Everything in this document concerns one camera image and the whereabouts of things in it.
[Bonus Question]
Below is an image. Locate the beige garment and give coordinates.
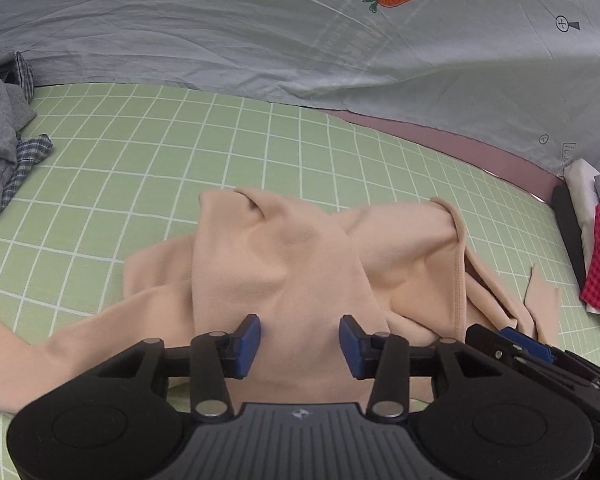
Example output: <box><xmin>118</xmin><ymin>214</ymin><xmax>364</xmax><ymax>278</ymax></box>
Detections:
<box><xmin>0</xmin><ymin>186</ymin><xmax>562</xmax><ymax>413</ymax></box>

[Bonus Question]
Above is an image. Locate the green grid-pattern mat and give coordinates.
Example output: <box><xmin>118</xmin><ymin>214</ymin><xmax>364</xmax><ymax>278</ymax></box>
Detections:
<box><xmin>0</xmin><ymin>82</ymin><xmax>600</xmax><ymax>480</ymax></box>

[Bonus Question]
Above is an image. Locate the grey carrot-print bed sheet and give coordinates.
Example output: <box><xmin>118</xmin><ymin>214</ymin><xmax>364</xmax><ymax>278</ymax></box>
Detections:
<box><xmin>0</xmin><ymin>0</ymin><xmax>600</xmax><ymax>181</ymax></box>

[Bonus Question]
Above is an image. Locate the pink mattress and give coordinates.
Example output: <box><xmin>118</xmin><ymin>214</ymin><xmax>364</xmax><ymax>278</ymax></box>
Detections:
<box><xmin>330</xmin><ymin>109</ymin><xmax>563</xmax><ymax>201</ymax></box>

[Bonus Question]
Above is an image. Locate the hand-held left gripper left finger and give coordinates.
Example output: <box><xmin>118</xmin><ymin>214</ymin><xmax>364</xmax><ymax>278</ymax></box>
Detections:
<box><xmin>96</xmin><ymin>314</ymin><xmax>262</xmax><ymax>422</ymax></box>

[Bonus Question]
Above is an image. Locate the grey crumpled garment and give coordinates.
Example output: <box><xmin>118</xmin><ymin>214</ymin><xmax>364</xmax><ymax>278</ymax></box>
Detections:
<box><xmin>0</xmin><ymin>72</ymin><xmax>38</xmax><ymax>218</ymax></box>

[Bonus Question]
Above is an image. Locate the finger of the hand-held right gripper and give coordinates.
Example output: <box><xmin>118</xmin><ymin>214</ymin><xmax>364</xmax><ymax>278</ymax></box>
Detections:
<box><xmin>466</xmin><ymin>324</ymin><xmax>555</xmax><ymax>363</ymax></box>

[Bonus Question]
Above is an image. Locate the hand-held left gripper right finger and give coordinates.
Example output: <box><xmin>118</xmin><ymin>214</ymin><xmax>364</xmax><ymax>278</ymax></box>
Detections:
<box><xmin>340</xmin><ymin>314</ymin><xmax>502</xmax><ymax>422</ymax></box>

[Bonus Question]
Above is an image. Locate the black folded cloth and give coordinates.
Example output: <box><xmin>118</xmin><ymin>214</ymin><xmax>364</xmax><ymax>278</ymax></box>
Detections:
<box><xmin>551</xmin><ymin>183</ymin><xmax>588</xmax><ymax>291</ymax></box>

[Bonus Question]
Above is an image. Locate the white folded cloth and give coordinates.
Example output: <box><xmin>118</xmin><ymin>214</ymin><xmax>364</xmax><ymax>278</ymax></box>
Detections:
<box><xmin>564</xmin><ymin>158</ymin><xmax>600</xmax><ymax>271</ymax></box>

